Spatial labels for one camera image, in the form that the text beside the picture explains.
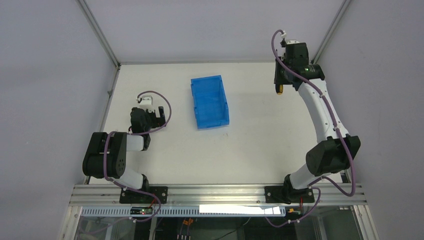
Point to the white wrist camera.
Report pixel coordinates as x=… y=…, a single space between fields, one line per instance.
x=145 y=103
x=285 y=41

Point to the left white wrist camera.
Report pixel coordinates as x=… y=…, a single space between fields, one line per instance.
x=145 y=103

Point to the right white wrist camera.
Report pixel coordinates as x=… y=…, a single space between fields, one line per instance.
x=285 y=41

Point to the small green circuit board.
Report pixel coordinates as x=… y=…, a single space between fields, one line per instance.
x=141 y=211

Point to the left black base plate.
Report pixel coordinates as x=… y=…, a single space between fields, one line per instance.
x=132 y=197

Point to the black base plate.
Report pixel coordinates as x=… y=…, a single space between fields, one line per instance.
x=287 y=195
x=132 y=197

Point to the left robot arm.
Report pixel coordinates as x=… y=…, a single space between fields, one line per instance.
x=106 y=155

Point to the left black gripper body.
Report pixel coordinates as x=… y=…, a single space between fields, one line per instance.
x=157 y=117

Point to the black yellow screwdriver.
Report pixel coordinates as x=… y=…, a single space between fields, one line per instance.
x=279 y=88

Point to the aluminium front rail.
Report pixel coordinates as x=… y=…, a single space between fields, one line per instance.
x=201 y=194

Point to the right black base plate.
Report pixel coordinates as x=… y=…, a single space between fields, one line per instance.
x=287 y=195

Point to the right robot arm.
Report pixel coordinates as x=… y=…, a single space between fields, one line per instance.
x=336 y=147

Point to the blue plastic bin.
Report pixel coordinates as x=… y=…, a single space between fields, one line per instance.
x=211 y=107

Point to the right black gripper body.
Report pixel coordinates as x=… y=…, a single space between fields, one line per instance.
x=282 y=78

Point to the slotted cable duct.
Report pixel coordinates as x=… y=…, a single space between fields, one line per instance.
x=204 y=210

